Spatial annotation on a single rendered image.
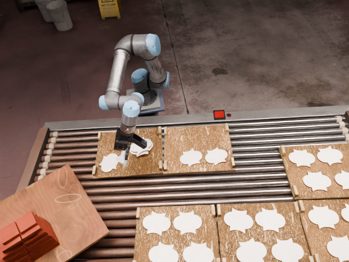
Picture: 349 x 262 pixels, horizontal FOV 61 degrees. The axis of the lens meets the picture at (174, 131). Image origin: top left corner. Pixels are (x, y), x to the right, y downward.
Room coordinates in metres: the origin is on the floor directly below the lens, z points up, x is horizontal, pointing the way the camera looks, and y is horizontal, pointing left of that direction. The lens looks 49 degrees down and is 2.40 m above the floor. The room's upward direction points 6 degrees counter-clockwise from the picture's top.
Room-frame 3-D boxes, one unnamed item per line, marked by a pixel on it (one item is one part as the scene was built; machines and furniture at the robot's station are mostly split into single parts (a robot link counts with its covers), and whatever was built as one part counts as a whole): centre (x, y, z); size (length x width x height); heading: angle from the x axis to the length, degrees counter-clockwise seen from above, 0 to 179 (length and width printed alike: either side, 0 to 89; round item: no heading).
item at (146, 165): (1.14, 0.29, 0.93); 0.41 x 0.35 x 0.02; 88
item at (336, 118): (1.31, -0.13, 0.90); 1.95 x 0.05 x 0.05; 86
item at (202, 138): (1.11, -0.13, 0.93); 0.41 x 0.35 x 0.02; 86
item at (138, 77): (1.66, 0.19, 1.06); 0.13 x 0.12 x 0.14; 79
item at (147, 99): (1.67, 0.19, 0.94); 0.15 x 0.15 x 0.10
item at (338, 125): (1.26, -0.13, 0.90); 1.95 x 0.05 x 0.05; 86
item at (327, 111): (1.38, -0.14, 0.89); 2.08 x 0.08 x 0.06; 86
